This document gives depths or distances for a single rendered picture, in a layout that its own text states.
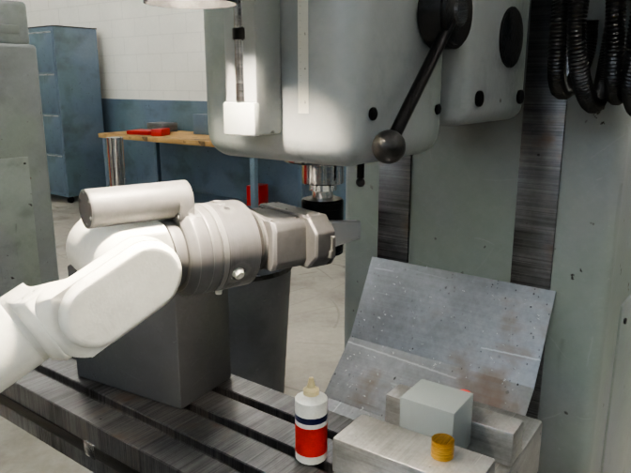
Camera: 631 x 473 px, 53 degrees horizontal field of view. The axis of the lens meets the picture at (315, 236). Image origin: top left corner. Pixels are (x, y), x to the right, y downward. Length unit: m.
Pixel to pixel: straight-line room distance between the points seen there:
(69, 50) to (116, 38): 0.55
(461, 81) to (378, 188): 0.41
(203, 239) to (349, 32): 0.22
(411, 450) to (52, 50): 7.45
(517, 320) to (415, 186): 0.27
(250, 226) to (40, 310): 0.20
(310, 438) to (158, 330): 0.28
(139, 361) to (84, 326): 0.45
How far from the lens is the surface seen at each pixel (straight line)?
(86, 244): 0.60
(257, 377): 2.76
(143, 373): 0.99
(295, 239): 0.64
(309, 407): 0.79
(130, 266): 0.54
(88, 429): 0.98
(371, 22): 0.59
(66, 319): 0.54
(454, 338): 1.04
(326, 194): 0.69
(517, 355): 1.00
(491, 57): 0.78
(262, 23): 0.59
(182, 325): 0.92
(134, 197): 0.57
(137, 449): 0.89
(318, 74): 0.58
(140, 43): 7.73
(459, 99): 0.73
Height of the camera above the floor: 1.39
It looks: 14 degrees down
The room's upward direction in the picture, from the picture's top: straight up
